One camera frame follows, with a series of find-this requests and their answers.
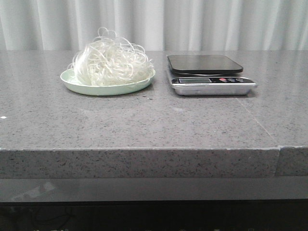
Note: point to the white vermicelli noodle bundle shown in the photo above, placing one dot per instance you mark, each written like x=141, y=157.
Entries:
x=111, y=60

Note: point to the silver black kitchen scale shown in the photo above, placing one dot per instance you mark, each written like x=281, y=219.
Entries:
x=207, y=75

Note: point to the light green round plate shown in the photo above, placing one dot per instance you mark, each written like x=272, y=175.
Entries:
x=73, y=84

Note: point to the white pleated curtain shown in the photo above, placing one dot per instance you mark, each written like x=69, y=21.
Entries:
x=177, y=25

